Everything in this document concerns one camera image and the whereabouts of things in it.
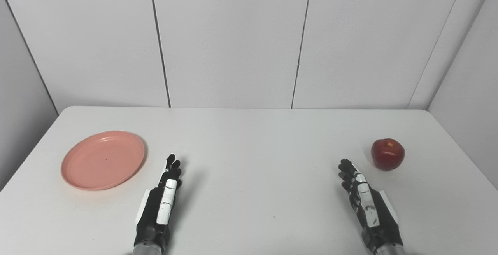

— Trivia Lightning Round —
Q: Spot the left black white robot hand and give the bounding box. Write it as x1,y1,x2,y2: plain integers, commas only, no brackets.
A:
134,154,182,253

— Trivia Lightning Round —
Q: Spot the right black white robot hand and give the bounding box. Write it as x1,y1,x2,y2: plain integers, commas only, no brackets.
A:
338,159,404,253

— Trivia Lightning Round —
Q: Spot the red apple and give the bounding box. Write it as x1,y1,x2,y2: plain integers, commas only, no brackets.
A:
371,138,405,171

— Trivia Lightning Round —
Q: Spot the pink round plate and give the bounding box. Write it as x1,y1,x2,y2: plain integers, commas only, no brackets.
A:
61,131,146,191

